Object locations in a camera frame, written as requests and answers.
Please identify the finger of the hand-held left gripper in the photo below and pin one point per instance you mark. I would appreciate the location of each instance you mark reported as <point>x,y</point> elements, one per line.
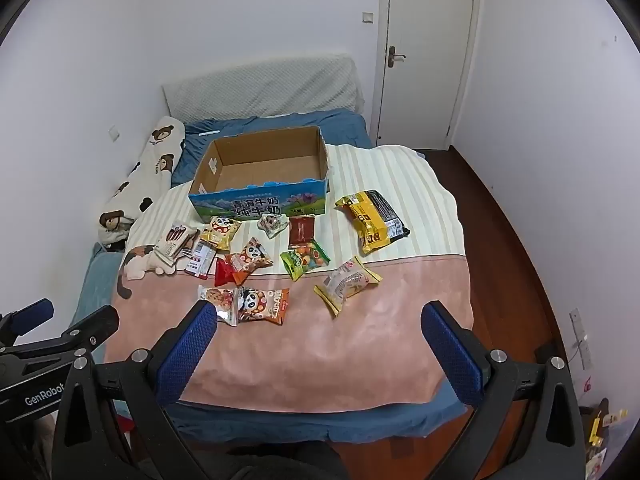
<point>30,316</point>
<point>95,322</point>

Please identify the white light switch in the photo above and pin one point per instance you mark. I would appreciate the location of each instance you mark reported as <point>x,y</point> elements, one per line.
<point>367,17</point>

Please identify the white red snack packet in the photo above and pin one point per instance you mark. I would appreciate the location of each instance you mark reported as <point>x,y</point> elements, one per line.
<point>200,257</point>

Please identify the white quilted pillow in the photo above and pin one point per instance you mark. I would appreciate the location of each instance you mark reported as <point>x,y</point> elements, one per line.
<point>260,87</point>

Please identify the printed cardboard box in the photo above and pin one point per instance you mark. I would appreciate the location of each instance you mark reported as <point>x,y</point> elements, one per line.
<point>260,165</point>

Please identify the colourful clutter pile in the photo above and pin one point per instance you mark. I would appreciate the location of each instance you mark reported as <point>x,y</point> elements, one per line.
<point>600,425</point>

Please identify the clear yellow bread packet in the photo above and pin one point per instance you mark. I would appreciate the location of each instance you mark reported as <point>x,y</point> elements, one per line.
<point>345,282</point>

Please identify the white door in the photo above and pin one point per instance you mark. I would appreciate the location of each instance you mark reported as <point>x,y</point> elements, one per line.
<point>430,60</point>

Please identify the silver cookie packet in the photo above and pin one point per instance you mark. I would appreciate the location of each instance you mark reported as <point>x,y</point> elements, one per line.
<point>220,300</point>

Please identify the green candy packet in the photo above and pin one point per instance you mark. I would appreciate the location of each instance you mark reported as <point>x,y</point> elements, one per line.
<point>302,260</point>

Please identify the white wall socket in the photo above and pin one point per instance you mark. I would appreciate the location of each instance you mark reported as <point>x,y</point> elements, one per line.
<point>114,133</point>

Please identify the brown snack packet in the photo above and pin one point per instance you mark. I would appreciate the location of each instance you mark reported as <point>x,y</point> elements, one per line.
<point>301,230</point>

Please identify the bear print long pillow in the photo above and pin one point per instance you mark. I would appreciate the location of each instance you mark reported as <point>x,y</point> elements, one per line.
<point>150,160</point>

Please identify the white socket strip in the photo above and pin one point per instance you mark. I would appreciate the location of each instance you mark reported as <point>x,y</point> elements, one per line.
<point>581,340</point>

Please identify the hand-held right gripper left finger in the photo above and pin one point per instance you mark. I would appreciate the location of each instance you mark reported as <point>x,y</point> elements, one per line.
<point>185,355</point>

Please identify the white chocolate stick packet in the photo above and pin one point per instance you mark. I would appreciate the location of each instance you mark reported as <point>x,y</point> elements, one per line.
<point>172,242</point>

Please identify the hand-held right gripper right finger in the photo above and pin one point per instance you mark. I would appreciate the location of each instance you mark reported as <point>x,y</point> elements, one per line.
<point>452,355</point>

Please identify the pink striped blanket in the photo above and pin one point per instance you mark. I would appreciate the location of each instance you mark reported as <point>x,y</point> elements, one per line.
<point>310,350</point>

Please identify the large orange panda packet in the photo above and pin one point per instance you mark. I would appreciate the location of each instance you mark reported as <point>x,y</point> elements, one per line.
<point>262,305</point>

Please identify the yellow black snack packet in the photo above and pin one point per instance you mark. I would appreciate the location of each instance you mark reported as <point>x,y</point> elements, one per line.
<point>367,220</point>

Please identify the thin white stick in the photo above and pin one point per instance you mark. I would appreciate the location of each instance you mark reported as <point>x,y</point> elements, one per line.
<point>209,133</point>

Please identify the small orange panda packet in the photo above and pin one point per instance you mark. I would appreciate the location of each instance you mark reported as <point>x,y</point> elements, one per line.
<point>252,255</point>

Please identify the yellow panda snack packet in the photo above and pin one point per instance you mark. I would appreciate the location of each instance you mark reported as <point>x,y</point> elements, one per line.
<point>220,231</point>

